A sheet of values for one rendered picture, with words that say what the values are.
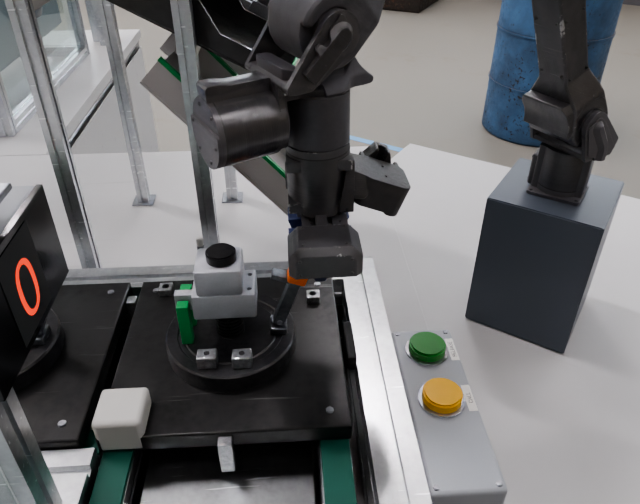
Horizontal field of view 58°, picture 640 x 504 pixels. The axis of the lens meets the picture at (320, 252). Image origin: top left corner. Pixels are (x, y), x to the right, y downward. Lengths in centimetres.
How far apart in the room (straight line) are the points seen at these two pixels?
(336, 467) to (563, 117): 44
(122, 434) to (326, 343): 23
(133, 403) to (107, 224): 58
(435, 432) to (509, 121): 312
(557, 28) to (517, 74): 288
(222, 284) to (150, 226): 53
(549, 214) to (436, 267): 27
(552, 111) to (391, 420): 38
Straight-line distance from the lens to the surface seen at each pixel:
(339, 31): 45
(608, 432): 79
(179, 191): 119
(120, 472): 60
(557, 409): 79
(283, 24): 47
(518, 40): 351
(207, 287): 58
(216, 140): 45
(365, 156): 56
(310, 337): 66
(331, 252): 47
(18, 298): 38
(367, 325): 70
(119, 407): 59
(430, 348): 65
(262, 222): 106
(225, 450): 58
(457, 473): 57
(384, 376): 63
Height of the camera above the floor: 142
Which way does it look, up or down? 35 degrees down
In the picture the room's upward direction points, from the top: straight up
